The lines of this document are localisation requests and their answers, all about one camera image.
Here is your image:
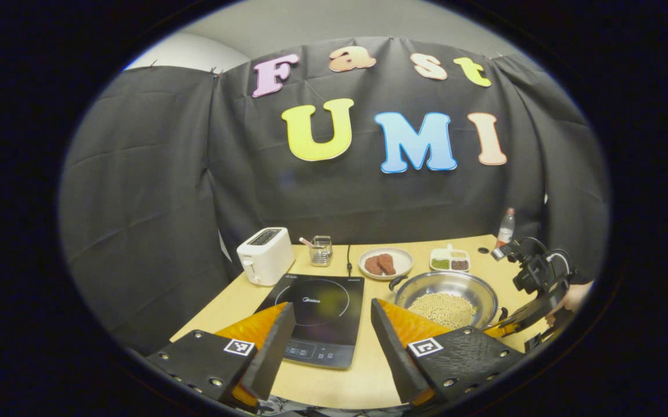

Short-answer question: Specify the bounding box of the steel pot with black handles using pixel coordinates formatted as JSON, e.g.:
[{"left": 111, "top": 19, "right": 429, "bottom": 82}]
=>
[{"left": 389, "top": 270, "right": 509, "bottom": 332}]

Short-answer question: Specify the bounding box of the white toaster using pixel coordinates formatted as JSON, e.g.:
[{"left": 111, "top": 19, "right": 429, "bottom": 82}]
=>
[{"left": 236, "top": 227, "right": 295, "bottom": 286}]

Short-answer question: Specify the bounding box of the small wire basket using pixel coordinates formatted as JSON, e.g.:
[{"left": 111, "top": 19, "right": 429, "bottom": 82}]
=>
[{"left": 309, "top": 235, "right": 333, "bottom": 266}]

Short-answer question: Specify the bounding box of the white divided dish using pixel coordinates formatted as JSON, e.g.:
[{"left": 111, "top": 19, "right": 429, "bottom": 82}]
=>
[{"left": 430, "top": 244, "right": 471, "bottom": 273}]

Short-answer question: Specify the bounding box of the pile of yellow soybeans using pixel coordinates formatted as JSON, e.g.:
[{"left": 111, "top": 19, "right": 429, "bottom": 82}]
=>
[{"left": 407, "top": 292, "right": 478, "bottom": 330}]

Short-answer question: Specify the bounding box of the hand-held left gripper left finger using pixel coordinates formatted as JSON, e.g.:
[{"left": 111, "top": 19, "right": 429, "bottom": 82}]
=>
[{"left": 145, "top": 301, "right": 297, "bottom": 409}]

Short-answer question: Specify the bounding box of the clear water bottle red label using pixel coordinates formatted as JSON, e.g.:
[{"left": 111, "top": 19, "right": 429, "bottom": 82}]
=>
[{"left": 496, "top": 208, "right": 516, "bottom": 248}]

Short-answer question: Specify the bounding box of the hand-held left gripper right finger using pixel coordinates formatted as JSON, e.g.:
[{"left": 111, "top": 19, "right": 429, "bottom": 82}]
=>
[{"left": 371, "top": 298, "right": 527, "bottom": 406}]

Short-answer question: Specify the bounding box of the black induction cooktop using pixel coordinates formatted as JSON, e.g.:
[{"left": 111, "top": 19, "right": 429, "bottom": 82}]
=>
[{"left": 254, "top": 273, "right": 365, "bottom": 370}]

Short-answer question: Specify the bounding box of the white round plate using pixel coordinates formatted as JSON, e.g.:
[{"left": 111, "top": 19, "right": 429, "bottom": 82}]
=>
[{"left": 359, "top": 248, "right": 414, "bottom": 281}]

